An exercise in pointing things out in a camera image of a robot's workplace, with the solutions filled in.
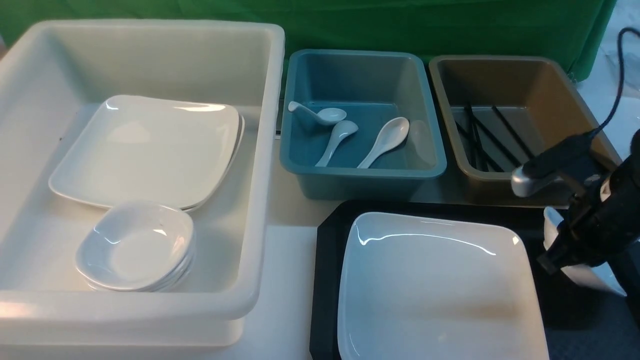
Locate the teal plastic bin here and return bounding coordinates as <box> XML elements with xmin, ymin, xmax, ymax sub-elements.
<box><xmin>279</xmin><ymin>49</ymin><xmax>447</xmax><ymax>201</ymax></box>

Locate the large white plastic tub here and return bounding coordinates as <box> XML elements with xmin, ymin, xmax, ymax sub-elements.
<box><xmin>1</xmin><ymin>19</ymin><xmax>285</xmax><ymax>347</ymax></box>

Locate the green backdrop cloth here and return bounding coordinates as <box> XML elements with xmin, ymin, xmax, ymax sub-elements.
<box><xmin>0</xmin><ymin>0</ymin><xmax>617</xmax><ymax>81</ymax></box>

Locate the long white spoon in bin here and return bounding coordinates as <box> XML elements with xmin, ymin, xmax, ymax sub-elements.
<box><xmin>356</xmin><ymin>116</ymin><xmax>410</xmax><ymax>169</ymax></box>

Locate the black serving tray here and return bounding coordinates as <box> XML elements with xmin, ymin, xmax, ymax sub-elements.
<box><xmin>309</xmin><ymin>200</ymin><xmax>640</xmax><ymax>360</ymax></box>

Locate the white tray bowl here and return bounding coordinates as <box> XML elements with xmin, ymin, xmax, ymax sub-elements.
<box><xmin>543</xmin><ymin>206</ymin><xmax>627</xmax><ymax>297</ymax></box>
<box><xmin>75</xmin><ymin>201</ymin><xmax>197</xmax><ymax>290</ymax></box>

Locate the brown plastic bin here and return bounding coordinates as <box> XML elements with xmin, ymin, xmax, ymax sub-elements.
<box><xmin>429</xmin><ymin>55</ymin><xmax>598</xmax><ymax>207</ymax></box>

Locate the black right camera cable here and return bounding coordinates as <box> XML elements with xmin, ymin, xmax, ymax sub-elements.
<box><xmin>587</xmin><ymin>27</ymin><xmax>640</xmax><ymax>141</ymax></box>

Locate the lower stacked white plate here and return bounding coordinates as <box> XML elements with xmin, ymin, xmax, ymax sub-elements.
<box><xmin>180</xmin><ymin>113</ymin><xmax>246</xmax><ymax>214</ymax></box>

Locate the stacked white plate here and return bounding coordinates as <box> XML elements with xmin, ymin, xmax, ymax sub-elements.
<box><xmin>180</xmin><ymin>113</ymin><xmax>246</xmax><ymax>214</ymax></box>
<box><xmin>48</xmin><ymin>95</ymin><xmax>245</xmax><ymax>210</ymax></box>

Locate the stacked white bowl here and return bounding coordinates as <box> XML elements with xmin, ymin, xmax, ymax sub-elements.
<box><xmin>83</xmin><ymin>256</ymin><xmax>195</xmax><ymax>293</ymax></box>
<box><xmin>83</xmin><ymin>234</ymin><xmax>198</xmax><ymax>293</ymax></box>

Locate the lower stacked white bowl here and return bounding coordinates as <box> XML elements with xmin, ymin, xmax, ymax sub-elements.
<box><xmin>83</xmin><ymin>256</ymin><xmax>195</xmax><ymax>293</ymax></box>

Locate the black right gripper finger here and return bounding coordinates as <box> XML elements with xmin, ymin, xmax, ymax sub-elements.
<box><xmin>537</xmin><ymin>235</ymin><xmax>608</xmax><ymax>274</ymax></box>

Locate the top stacked white bowl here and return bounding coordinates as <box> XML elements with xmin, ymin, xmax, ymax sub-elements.
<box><xmin>83</xmin><ymin>234</ymin><xmax>198</xmax><ymax>293</ymax></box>

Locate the large white square plate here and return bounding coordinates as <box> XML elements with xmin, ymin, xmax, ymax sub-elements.
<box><xmin>337</xmin><ymin>212</ymin><xmax>549</xmax><ymax>360</ymax></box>

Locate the small white spoon in bin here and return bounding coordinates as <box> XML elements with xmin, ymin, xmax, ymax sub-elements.
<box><xmin>287</xmin><ymin>101</ymin><xmax>347</xmax><ymax>126</ymax></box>

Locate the top stacked white plate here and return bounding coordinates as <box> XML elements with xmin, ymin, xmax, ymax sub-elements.
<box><xmin>48</xmin><ymin>95</ymin><xmax>245</xmax><ymax>210</ymax></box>

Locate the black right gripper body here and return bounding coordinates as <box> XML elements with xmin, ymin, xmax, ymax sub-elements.
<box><xmin>565</xmin><ymin>131</ymin><xmax>640</xmax><ymax>267</ymax></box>

